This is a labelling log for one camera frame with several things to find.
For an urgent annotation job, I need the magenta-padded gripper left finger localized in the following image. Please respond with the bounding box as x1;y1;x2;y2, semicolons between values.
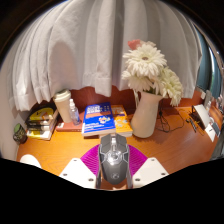
59;144;101;189

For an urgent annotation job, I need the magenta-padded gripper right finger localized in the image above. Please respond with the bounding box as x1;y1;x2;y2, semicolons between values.
128;144;170;189

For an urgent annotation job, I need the grey black computer mouse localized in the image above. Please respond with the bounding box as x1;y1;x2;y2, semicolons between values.
96;132;133;190

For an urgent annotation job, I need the white yellow round mouse pad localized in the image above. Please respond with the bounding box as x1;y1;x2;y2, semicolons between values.
19;154;43;169

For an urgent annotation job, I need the red flat book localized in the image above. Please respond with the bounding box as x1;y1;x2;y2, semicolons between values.
55;111;86;133

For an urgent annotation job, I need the white yellow book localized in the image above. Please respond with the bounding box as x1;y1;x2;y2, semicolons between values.
26;128;54;141

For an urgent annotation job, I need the cream ceramic pitcher vase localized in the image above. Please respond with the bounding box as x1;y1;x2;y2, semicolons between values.
130;89;164;139

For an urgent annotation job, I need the clear small spray bottle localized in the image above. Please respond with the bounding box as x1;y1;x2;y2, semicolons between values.
68;98;82;126

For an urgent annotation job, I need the blue book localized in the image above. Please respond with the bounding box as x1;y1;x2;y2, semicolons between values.
81;101;117;138

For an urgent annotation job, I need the orange book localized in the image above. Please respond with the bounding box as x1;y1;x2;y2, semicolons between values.
111;104;134;138

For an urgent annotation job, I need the dark pen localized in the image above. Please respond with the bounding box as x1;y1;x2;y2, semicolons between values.
185;117;198;134

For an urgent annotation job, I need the cream lidded tumbler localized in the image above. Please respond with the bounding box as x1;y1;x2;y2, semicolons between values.
53;89;73;124

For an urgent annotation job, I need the yellow black book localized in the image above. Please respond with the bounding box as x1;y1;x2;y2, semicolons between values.
28;106;58;122

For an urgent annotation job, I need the dark green mug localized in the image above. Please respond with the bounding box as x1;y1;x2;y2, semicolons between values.
12;123;28;145

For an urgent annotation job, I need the white paper card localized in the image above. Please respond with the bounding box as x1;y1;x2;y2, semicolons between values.
203;123;218;143

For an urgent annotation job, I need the white pleated curtain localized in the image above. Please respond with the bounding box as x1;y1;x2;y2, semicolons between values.
8;0;203;112

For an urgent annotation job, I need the black cable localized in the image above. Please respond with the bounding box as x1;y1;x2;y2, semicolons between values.
156;106;186;134

